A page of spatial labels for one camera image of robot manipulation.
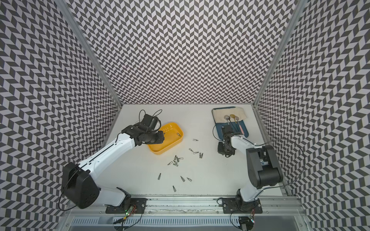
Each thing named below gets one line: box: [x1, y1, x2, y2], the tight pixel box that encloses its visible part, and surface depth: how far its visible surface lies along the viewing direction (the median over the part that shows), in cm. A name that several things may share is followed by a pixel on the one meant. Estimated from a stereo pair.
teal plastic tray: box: [211, 106, 250, 141], surface depth 107 cm
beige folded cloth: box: [212, 106, 247, 123], surface depth 111 cm
